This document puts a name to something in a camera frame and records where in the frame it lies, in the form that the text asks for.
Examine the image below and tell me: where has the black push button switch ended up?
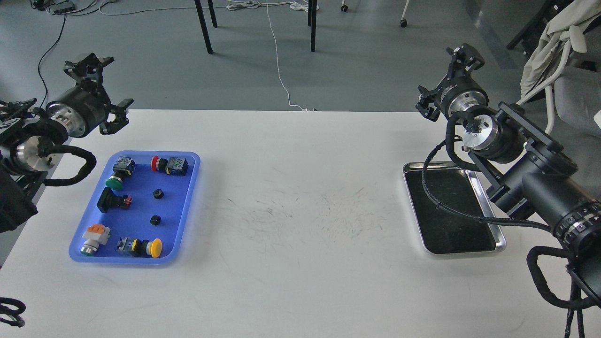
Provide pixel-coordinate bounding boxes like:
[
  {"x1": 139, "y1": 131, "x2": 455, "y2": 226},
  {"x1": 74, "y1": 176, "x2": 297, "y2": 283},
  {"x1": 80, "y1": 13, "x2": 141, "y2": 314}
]
[{"x1": 97, "y1": 187, "x2": 132, "y2": 213}]

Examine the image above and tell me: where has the silver metal tray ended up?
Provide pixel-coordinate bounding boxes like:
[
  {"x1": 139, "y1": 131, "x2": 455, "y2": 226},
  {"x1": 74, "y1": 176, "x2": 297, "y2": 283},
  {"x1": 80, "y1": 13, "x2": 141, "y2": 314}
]
[{"x1": 403, "y1": 162, "x2": 507, "y2": 255}]

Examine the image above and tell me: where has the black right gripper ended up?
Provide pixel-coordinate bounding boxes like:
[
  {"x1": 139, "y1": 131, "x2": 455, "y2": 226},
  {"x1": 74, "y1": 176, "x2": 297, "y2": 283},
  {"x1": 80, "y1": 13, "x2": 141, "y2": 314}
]
[{"x1": 415, "y1": 43, "x2": 489, "y2": 122}]

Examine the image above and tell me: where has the black power strip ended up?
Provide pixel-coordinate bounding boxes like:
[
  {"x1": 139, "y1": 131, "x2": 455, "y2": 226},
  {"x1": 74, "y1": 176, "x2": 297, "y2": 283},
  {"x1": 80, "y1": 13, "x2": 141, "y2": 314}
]
[{"x1": 30, "y1": 0, "x2": 75, "y2": 15}]

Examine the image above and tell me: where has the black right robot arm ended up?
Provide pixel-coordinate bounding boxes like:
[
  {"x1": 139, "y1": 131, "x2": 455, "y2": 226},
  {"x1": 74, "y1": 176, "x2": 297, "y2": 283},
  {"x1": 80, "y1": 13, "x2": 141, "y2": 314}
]
[{"x1": 416, "y1": 43, "x2": 601, "y2": 338}]

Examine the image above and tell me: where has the small black gear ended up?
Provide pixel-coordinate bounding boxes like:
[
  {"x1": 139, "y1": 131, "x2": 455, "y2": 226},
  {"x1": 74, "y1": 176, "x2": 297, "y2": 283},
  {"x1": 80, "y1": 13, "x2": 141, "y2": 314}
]
[
  {"x1": 149, "y1": 215, "x2": 161, "y2": 226},
  {"x1": 152, "y1": 189, "x2": 164, "y2": 200}
]

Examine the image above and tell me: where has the yellow push button switch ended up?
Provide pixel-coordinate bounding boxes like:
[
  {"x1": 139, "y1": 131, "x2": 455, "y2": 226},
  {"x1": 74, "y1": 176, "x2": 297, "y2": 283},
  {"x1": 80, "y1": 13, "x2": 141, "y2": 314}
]
[{"x1": 116, "y1": 237, "x2": 162, "y2": 258}]

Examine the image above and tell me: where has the white floor cable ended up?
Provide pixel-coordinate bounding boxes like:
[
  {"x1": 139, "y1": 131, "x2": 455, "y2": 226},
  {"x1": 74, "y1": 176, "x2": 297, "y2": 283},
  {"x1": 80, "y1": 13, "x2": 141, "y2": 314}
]
[{"x1": 227, "y1": 0, "x2": 320, "y2": 112}]

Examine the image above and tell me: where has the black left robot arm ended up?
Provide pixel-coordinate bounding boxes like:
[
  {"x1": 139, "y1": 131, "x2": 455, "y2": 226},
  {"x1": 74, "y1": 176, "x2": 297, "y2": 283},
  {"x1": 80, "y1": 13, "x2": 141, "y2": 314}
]
[{"x1": 0, "y1": 53, "x2": 133, "y2": 232}]

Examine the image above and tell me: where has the black table leg right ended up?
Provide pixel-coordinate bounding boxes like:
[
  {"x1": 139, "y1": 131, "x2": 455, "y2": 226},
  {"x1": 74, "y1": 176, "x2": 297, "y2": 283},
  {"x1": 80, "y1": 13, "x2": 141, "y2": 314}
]
[{"x1": 307, "y1": 0, "x2": 318, "y2": 52}]

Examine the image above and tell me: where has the black table leg left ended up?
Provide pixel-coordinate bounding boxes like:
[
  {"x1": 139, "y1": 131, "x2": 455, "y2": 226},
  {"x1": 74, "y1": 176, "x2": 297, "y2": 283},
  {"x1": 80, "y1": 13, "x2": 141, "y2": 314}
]
[{"x1": 194, "y1": 0, "x2": 218, "y2": 55}]

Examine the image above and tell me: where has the black table leg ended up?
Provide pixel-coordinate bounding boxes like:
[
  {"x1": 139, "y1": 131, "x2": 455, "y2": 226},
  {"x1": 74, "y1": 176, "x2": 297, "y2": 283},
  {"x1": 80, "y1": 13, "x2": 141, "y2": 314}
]
[
  {"x1": 307, "y1": 0, "x2": 318, "y2": 52},
  {"x1": 194, "y1": 0, "x2": 218, "y2": 55}
]

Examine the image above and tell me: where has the white orange push button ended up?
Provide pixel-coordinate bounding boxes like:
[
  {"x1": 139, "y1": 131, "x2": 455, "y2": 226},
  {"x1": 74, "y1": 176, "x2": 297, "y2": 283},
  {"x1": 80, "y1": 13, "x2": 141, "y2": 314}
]
[{"x1": 80, "y1": 224, "x2": 111, "y2": 256}]

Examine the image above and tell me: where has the red push button switch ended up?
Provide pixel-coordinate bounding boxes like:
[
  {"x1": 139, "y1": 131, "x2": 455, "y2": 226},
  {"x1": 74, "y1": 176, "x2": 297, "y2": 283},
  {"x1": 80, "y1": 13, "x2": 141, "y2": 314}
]
[{"x1": 150, "y1": 155, "x2": 189, "y2": 176}]

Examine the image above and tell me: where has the black floor cable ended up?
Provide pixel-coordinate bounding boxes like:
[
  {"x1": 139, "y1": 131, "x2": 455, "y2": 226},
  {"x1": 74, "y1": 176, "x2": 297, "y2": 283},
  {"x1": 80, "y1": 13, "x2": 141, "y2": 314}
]
[{"x1": 37, "y1": 14, "x2": 69, "y2": 108}]

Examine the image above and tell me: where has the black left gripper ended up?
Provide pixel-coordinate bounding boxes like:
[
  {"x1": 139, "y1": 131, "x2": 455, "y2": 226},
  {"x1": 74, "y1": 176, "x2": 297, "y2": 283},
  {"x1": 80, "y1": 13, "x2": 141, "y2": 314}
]
[{"x1": 46, "y1": 52, "x2": 134, "y2": 138}]

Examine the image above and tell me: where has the blue plastic tray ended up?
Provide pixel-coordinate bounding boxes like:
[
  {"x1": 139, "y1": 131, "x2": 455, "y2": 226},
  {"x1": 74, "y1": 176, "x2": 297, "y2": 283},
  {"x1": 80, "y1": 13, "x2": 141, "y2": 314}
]
[{"x1": 69, "y1": 150, "x2": 201, "y2": 265}]

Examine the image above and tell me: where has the green push button switch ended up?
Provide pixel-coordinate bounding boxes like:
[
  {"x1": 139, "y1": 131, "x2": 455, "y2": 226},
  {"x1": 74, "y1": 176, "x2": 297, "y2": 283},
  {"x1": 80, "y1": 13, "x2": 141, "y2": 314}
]
[{"x1": 105, "y1": 156, "x2": 137, "y2": 190}]

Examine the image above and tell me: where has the beige cloth on chair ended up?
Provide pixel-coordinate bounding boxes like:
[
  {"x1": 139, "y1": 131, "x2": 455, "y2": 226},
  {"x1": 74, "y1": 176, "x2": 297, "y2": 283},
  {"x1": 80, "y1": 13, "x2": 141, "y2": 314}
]
[{"x1": 520, "y1": 0, "x2": 601, "y2": 98}]

